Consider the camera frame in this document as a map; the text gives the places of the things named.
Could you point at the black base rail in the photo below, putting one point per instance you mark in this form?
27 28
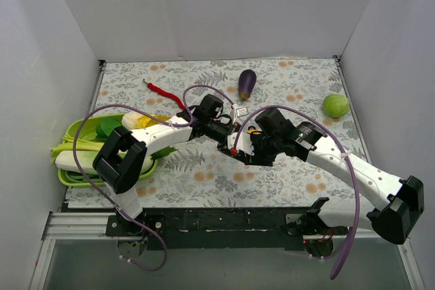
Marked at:
221 228

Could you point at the green tray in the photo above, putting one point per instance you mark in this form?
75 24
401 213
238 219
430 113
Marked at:
69 178

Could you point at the green bok choy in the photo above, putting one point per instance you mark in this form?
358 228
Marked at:
92 135

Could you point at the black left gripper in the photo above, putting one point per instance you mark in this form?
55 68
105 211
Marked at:
219 130

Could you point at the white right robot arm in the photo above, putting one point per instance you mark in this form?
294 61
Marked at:
397 203

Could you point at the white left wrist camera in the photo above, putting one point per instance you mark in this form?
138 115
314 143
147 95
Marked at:
238 111

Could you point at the red chili pepper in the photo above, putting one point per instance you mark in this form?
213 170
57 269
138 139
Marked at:
165 94

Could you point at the green lettuce leaf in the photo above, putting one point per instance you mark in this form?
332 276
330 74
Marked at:
163 153

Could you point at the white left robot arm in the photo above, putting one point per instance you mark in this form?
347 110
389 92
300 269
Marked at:
120 159

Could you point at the yellow padlock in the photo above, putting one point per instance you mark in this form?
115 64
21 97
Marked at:
253 130

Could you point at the purple eggplant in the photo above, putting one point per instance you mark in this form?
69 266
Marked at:
246 83

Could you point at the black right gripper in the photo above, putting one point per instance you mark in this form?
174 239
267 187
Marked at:
259 142

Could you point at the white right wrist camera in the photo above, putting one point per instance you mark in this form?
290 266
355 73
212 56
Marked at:
243 144

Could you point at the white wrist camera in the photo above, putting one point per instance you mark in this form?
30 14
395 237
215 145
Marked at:
243 144
238 111

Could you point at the aluminium frame rail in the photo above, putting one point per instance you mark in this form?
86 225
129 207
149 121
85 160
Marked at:
92 225

